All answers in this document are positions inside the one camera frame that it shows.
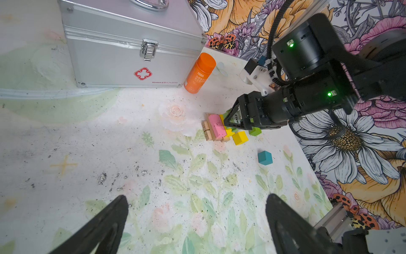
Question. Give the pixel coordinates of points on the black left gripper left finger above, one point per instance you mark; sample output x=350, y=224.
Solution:
x=102, y=233

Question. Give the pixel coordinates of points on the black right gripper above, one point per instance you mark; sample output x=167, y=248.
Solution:
x=273, y=111

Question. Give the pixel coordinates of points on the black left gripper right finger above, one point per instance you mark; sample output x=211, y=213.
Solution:
x=292, y=234

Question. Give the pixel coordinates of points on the green cube block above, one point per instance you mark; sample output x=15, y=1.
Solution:
x=255, y=131

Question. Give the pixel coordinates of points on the yellow rectangular block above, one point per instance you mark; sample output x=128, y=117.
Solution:
x=229, y=132

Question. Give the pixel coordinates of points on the pink rectangular block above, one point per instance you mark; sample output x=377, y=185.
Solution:
x=217, y=126

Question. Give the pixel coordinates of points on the teal cube block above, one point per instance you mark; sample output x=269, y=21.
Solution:
x=265, y=158

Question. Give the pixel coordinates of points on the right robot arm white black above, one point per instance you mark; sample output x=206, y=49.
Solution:
x=323, y=75

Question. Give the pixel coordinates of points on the yellow cube block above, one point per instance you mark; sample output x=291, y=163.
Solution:
x=239, y=138

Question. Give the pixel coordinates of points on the orange cylinder bottle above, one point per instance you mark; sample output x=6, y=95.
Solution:
x=199, y=73

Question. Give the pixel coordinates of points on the silver aluminium case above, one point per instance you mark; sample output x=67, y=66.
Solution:
x=131, y=43

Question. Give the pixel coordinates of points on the aluminium frame corner post right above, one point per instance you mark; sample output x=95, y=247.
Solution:
x=335, y=223

